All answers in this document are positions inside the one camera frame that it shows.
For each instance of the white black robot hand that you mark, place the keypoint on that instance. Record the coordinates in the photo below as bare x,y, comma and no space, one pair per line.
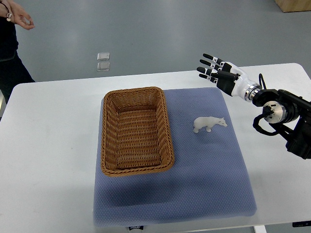
230,79

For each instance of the white polar bear figurine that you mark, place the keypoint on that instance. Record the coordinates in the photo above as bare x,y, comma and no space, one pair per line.
208,122

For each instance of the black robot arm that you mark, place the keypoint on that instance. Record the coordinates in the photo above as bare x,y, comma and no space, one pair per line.
283,113

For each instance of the brown wicker basket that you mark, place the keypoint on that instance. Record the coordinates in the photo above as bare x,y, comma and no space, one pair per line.
136,136

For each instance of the person's hand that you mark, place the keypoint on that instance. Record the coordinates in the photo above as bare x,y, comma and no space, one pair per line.
19,15

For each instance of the blue quilted mat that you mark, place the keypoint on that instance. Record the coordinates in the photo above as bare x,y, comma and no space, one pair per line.
208,180

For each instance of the lower floor metal plate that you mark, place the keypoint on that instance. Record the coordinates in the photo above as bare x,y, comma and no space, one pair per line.
103,66

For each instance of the floor metal plate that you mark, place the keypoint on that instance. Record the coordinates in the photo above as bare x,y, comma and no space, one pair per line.
102,56
103,66

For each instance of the upper floor metal plate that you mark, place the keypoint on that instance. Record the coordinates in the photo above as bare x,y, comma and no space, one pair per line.
102,56

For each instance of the black table control panel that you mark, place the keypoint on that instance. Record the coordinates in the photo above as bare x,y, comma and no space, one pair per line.
301,224

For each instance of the person in dark clothes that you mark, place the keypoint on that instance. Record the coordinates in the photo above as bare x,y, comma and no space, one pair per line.
12,70

